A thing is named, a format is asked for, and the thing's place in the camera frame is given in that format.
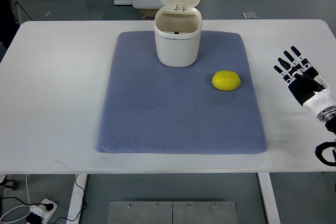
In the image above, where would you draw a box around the white table leg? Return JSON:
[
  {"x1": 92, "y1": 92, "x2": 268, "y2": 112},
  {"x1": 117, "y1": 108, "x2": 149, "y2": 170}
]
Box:
[
  {"x1": 66, "y1": 174, "x2": 88, "y2": 223},
  {"x1": 258, "y1": 172, "x2": 281, "y2": 224}
]

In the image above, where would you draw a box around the white trash bin open lid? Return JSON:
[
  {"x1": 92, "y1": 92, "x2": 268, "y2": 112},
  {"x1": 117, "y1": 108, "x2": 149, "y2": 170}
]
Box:
[{"x1": 154, "y1": 0, "x2": 202, "y2": 67}]

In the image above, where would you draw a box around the white power cable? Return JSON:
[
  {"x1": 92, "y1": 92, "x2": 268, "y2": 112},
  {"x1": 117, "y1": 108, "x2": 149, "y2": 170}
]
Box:
[{"x1": 0, "y1": 174, "x2": 35, "y2": 222}]

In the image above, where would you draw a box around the grey metal floor plate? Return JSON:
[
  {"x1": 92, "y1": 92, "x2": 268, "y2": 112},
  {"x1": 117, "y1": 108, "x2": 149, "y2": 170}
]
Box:
[{"x1": 107, "y1": 201, "x2": 238, "y2": 223}]

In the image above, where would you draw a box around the grey floor socket cover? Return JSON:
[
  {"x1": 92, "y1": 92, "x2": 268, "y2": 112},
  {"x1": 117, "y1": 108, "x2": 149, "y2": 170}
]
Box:
[{"x1": 242, "y1": 12, "x2": 257, "y2": 19}]

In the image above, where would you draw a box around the black power cable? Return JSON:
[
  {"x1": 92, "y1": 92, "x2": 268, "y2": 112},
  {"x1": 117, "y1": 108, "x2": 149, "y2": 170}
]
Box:
[{"x1": 49, "y1": 174, "x2": 87, "y2": 224}]

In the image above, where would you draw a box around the white left table leg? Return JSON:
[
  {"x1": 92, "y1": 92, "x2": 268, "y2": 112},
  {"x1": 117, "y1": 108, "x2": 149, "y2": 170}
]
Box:
[{"x1": 66, "y1": 174, "x2": 88, "y2": 223}]

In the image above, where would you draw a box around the white power strip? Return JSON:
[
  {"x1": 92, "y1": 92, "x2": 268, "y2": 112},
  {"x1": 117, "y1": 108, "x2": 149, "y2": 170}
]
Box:
[{"x1": 26, "y1": 199, "x2": 58, "y2": 224}]

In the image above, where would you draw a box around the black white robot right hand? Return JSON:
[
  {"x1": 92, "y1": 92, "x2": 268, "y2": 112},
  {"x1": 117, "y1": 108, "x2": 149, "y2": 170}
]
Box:
[{"x1": 274, "y1": 46, "x2": 335, "y2": 121}]

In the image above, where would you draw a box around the cardboard box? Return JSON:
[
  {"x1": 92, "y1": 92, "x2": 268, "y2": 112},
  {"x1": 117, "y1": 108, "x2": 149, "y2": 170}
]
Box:
[{"x1": 140, "y1": 9, "x2": 159, "y2": 20}]

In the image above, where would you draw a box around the white right table leg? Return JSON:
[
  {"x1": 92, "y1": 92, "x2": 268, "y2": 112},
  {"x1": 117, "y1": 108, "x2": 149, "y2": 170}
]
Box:
[{"x1": 258, "y1": 172, "x2": 281, "y2": 224}]

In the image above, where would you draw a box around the caster wheel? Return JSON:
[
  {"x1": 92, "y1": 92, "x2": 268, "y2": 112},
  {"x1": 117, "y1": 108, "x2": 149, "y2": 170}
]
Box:
[{"x1": 0, "y1": 174, "x2": 17, "y2": 190}]

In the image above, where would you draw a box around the yellow lemon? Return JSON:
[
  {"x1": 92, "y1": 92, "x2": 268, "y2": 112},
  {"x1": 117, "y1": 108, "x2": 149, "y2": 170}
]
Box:
[{"x1": 212, "y1": 70, "x2": 241, "y2": 91}]

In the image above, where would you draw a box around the blue quilted mat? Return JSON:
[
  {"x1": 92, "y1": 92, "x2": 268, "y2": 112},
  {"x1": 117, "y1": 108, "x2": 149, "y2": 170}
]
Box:
[{"x1": 97, "y1": 30, "x2": 267, "y2": 155}]

